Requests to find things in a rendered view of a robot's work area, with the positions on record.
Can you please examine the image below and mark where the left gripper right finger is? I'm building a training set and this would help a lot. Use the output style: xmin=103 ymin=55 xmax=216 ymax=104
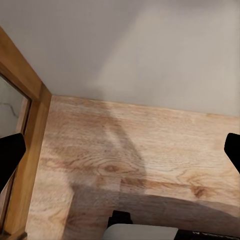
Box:
xmin=224 ymin=133 xmax=240 ymax=173

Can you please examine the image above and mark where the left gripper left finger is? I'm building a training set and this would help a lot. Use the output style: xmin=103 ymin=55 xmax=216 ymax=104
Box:
xmin=0 ymin=133 xmax=26 ymax=193

